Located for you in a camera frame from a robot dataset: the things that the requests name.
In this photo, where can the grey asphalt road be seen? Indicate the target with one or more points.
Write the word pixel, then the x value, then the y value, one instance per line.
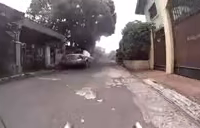
pixel 71 100

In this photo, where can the low house with pillars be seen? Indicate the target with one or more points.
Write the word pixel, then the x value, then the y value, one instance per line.
pixel 19 46

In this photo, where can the green bush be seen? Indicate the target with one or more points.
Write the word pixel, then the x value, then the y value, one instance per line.
pixel 134 40

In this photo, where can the parked grey car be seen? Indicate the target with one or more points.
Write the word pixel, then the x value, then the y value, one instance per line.
pixel 75 60

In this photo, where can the pale green building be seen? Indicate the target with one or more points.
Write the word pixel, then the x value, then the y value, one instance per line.
pixel 153 13

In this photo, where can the large dark tree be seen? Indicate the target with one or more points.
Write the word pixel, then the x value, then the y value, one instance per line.
pixel 78 20

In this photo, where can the pale concrete pillar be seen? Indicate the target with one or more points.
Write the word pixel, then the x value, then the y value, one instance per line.
pixel 169 43

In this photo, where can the concrete gutter strip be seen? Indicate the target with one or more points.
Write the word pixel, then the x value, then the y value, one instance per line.
pixel 168 106

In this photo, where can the brown gate wall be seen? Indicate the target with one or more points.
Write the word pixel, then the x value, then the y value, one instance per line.
pixel 193 43

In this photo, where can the reddish pavement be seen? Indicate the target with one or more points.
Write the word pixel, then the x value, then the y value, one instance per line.
pixel 184 86

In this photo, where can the robot's own part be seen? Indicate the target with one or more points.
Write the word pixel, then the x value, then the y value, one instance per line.
pixel 67 125
pixel 138 125

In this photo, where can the low pale wall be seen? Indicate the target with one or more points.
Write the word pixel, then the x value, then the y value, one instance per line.
pixel 136 64

